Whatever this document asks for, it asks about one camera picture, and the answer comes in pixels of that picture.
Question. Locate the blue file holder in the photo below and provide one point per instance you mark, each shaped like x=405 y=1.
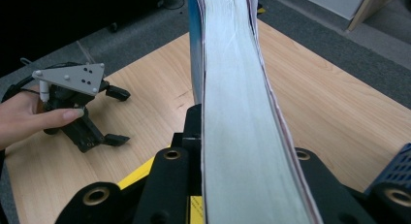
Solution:
x=399 y=167

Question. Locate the thick blue book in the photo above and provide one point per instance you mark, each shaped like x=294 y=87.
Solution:
x=232 y=120

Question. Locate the yellow folder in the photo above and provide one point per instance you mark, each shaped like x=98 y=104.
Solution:
x=137 y=175

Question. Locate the black yellow striped stand base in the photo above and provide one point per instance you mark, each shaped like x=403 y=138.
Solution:
x=261 y=11

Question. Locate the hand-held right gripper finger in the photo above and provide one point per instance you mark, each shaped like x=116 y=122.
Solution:
x=194 y=127

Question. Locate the wooden desk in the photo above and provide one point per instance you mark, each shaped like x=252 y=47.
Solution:
x=368 y=7

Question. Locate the white cabinet panel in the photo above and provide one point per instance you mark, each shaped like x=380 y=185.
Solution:
x=332 y=2

